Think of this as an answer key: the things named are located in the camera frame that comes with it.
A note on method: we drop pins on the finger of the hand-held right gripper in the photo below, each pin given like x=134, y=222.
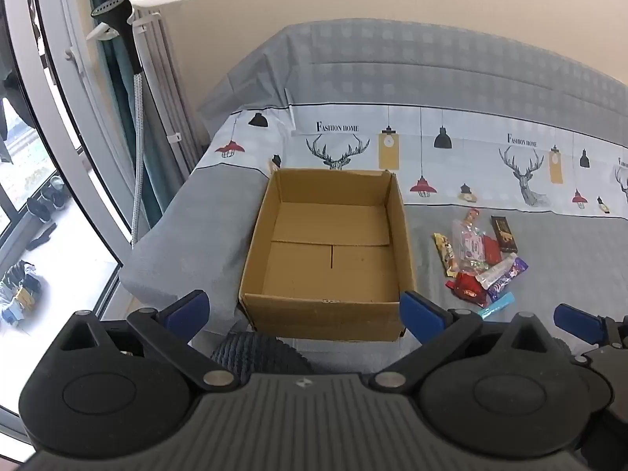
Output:
x=576, y=321

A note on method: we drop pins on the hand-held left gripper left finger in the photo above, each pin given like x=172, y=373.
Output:
x=189, y=310

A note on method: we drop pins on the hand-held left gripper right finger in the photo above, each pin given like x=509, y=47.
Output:
x=417, y=310

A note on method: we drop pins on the silver blue snack packet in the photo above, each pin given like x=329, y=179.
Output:
x=512, y=274

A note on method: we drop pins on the clear candy bag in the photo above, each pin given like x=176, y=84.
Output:
x=467, y=245

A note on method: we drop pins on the cardboard box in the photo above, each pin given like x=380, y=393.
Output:
x=333, y=265

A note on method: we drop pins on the bright red snack packet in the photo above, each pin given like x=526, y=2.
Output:
x=466, y=288

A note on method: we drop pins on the yellow snack bar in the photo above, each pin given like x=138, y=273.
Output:
x=444, y=254

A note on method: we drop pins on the light blue snack stick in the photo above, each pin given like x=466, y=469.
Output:
x=496, y=305

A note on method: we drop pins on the white tube snack packet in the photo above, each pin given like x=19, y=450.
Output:
x=496, y=272

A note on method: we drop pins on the dark red snack packet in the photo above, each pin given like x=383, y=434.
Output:
x=492, y=251

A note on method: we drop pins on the small orange candy packet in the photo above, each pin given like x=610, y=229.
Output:
x=472, y=215

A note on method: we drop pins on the dark brown chocolate bar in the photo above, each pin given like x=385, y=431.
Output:
x=504, y=234

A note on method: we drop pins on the pile of dark clothes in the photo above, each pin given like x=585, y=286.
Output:
x=19, y=289

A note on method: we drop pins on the white curtain clip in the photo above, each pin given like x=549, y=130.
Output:
x=174, y=137

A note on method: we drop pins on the pair of dark shoes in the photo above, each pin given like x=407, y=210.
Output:
x=46, y=198

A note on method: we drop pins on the grey pleated curtain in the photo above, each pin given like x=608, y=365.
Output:
x=167, y=88

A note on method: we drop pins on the printed grey bed sheet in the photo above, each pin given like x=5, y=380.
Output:
x=392, y=78

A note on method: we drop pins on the black garment steamer head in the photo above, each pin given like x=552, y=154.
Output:
x=114, y=17

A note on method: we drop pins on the white plastic hanger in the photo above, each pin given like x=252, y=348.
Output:
x=162, y=0

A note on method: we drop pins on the white window frame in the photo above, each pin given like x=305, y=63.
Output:
x=73, y=83

